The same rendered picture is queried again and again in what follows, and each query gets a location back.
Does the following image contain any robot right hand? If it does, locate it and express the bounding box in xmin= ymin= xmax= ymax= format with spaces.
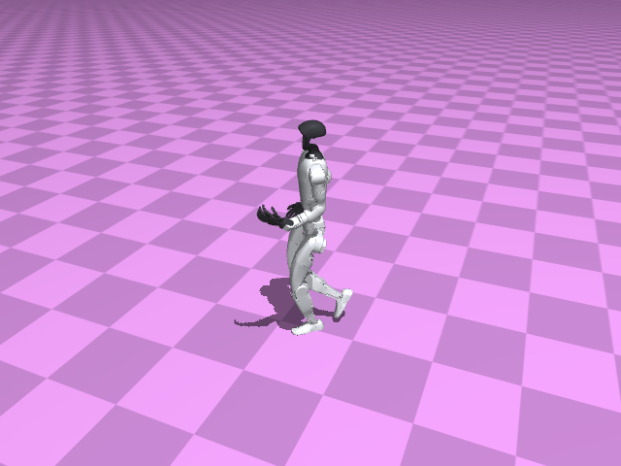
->
xmin=286 ymin=202 xmax=304 ymax=218

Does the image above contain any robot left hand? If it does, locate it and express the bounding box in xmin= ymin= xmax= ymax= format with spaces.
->
xmin=257 ymin=204 xmax=294 ymax=229

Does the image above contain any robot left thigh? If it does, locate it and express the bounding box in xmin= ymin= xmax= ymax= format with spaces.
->
xmin=289 ymin=229 xmax=327 ymax=295

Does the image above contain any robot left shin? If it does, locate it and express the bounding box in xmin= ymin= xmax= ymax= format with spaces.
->
xmin=289 ymin=284 xmax=316 ymax=325

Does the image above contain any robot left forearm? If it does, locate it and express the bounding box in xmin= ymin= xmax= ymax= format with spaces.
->
xmin=283 ymin=206 xmax=324 ymax=231

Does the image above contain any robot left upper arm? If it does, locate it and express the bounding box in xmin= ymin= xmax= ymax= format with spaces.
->
xmin=309 ymin=165 xmax=326 ymax=212

